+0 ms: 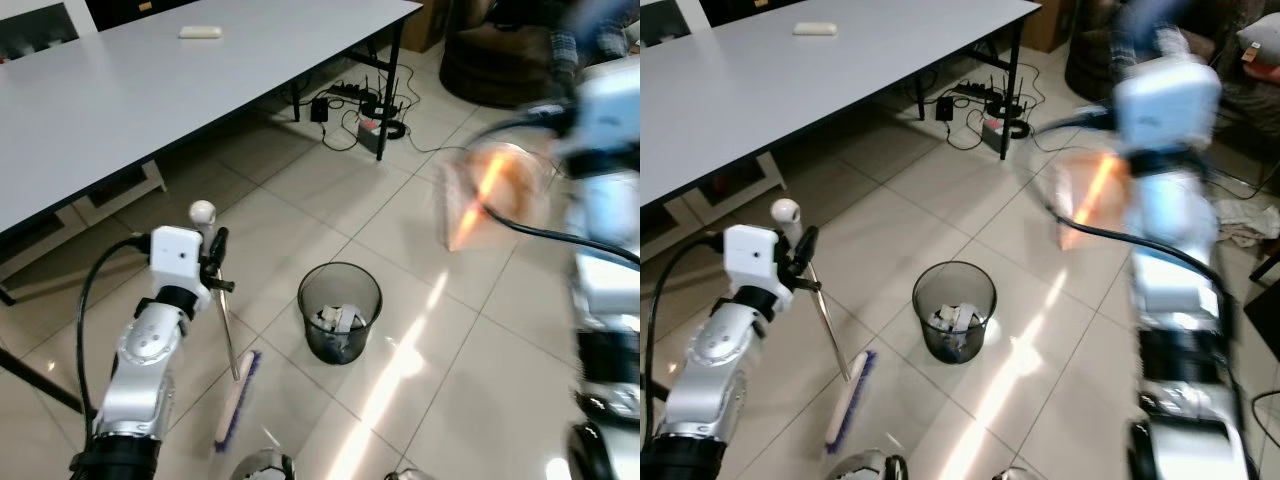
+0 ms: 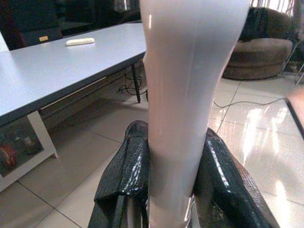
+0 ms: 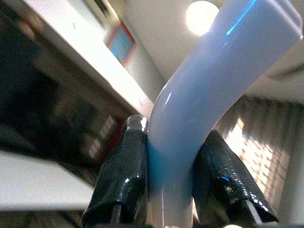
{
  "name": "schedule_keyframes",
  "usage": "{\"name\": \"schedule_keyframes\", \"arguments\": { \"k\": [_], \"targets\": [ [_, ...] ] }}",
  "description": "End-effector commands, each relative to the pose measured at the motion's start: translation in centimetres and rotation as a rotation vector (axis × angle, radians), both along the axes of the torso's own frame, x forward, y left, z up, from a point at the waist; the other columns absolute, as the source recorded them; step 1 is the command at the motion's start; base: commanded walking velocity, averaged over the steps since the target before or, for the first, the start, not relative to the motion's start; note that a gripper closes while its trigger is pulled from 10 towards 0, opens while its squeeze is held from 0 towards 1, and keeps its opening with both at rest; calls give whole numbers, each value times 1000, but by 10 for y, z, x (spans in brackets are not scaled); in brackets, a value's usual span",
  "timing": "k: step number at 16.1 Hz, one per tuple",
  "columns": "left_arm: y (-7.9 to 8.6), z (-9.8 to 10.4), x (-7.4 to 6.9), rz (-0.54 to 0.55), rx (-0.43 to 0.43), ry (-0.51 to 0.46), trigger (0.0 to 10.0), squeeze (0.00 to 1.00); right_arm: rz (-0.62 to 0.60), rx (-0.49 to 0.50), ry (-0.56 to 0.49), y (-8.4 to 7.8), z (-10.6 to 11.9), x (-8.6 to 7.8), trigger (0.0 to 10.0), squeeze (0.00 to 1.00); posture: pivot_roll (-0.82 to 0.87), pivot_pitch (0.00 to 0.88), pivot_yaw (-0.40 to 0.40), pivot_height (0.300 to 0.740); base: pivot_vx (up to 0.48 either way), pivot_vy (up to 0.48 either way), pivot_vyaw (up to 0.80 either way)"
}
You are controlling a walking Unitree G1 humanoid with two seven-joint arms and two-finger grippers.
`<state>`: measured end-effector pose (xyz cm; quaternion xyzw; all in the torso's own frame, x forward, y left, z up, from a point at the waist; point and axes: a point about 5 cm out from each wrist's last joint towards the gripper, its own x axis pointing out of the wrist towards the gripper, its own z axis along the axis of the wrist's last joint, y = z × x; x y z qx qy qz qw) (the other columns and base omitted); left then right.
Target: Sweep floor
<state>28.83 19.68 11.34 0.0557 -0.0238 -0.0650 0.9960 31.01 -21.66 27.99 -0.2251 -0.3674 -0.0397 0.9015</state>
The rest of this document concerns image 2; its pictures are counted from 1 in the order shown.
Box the pale board with black edge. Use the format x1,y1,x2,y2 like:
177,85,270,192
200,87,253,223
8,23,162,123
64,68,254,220
286,86,304,142

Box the black table leg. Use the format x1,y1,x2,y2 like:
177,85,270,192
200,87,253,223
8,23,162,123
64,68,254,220
131,63,142,104

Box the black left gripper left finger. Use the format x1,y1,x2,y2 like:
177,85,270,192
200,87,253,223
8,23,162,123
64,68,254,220
87,120,151,228

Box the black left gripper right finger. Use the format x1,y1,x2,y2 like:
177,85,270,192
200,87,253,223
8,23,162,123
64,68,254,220
190,128,280,228

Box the white floor cable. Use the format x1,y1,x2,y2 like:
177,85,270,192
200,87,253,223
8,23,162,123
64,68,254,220
213,96,287,109

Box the brown round armchair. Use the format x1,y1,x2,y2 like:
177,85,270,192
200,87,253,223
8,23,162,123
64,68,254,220
222,7,293,80

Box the small white oblong object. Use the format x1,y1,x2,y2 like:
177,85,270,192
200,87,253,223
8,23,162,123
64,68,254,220
66,37,95,47

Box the low white glass-door cabinet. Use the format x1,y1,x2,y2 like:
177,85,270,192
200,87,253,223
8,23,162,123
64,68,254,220
0,110,59,192

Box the white table with dark edge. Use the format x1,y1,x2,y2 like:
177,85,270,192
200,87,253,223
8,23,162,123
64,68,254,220
0,22,147,128

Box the black tangled cable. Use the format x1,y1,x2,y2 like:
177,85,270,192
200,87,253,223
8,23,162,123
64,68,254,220
118,71,146,95

